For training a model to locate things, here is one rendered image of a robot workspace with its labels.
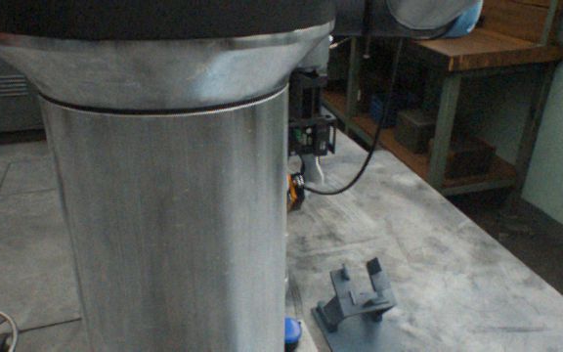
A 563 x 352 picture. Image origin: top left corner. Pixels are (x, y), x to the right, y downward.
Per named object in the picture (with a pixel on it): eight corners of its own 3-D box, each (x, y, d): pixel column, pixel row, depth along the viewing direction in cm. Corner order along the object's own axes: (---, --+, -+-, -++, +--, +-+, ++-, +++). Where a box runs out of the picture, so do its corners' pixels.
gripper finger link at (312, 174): (313, 212, 73) (308, 157, 68) (299, 194, 78) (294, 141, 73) (332, 207, 73) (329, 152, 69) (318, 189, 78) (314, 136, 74)
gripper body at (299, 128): (283, 165, 65) (284, 76, 60) (266, 141, 73) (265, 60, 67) (336, 158, 67) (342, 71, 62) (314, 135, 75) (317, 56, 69)
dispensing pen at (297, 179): (284, 208, 88) (304, 160, 73) (290, 230, 86) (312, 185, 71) (273, 210, 87) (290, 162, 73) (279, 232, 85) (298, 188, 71)
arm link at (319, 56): (264, 26, 65) (322, 23, 68) (265, 62, 68) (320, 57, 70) (281, 38, 59) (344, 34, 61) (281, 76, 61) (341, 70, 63)
